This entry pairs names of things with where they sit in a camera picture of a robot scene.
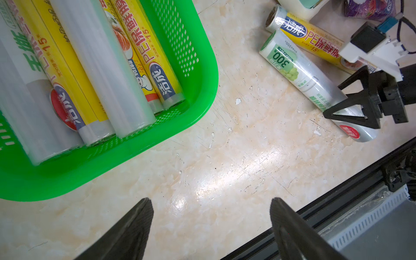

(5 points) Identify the green plastic basket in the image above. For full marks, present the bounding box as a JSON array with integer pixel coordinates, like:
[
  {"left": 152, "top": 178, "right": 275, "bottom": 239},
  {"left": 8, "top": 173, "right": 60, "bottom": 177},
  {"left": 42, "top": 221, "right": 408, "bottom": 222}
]
[{"left": 1, "top": 1, "right": 219, "bottom": 202}]

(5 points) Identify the clear white-label wrap roll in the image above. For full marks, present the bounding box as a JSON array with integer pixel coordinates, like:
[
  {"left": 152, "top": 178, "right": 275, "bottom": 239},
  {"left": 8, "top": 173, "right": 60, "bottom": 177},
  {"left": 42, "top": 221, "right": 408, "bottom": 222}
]
[{"left": 1, "top": 1, "right": 84, "bottom": 165}]

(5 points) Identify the mint green toaster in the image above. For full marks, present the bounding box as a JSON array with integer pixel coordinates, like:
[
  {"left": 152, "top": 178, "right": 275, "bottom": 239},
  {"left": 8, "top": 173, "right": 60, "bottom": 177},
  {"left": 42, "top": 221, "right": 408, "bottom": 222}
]
[{"left": 278, "top": 0, "right": 329, "bottom": 22}]

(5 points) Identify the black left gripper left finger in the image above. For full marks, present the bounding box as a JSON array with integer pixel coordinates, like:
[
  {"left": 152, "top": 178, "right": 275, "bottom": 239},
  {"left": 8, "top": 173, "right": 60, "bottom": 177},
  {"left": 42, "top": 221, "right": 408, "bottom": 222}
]
[{"left": 77, "top": 198, "right": 154, "bottom": 260}]

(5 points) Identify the short yellow wrap roll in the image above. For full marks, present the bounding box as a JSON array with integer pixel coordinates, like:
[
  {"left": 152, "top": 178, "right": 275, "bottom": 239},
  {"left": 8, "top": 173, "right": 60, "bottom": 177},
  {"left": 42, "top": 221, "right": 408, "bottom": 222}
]
[{"left": 6, "top": 1, "right": 115, "bottom": 146}]

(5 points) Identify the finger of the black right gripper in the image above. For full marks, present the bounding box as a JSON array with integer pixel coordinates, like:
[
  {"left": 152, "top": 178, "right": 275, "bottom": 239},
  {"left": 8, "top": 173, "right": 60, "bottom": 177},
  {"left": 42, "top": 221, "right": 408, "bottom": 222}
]
[{"left": 323, "top": 66, "right": 382, "bottom": 130}]

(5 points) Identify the yellow red wrap roll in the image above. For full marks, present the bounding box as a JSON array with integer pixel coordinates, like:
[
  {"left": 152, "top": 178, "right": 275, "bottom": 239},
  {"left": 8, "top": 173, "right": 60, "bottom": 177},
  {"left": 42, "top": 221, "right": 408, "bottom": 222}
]
[{"left": 265, "top": 4, "right": 380, "bottom": 74}]

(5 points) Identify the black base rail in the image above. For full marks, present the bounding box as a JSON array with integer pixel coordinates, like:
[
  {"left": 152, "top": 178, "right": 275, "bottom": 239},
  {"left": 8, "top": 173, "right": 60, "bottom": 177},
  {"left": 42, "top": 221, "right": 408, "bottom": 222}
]
[{"left": 223, "top": 138, "right": 416, "bottom": 260}]

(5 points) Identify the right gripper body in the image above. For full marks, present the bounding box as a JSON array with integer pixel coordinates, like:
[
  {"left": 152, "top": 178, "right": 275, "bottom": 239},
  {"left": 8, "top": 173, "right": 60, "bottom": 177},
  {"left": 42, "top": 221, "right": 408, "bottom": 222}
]
[{"left": 367, "top": 65, "right": 416, "bottom": 124}]

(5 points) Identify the green-label wrap roll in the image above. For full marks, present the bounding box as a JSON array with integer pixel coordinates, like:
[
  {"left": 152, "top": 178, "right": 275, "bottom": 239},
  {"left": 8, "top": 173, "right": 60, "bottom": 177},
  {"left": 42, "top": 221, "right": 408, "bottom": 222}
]
[{"left": 259, "top": 30, "right": 378, "bottom": 143}]

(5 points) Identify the white slotted cable duct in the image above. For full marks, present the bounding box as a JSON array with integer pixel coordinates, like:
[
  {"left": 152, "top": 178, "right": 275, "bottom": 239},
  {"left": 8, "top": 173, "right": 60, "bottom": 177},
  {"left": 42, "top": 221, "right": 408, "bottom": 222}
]
[{"left": 318, "top": 185, "right": 410, "bottom": 251}]

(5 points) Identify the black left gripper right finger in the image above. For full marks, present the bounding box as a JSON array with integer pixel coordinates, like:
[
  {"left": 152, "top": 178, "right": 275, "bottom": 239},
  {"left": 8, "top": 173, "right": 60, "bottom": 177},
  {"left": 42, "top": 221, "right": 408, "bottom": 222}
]
[{"left": 270, "top": 197, "right": 345, "bottom": 260}]

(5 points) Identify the purple Fox's candy bag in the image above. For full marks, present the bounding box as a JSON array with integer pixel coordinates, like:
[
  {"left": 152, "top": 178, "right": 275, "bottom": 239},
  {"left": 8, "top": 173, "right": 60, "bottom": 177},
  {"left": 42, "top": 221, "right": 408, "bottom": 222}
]
[{"left": 343, "top": 0, "right": 397, "bottom": 22}]

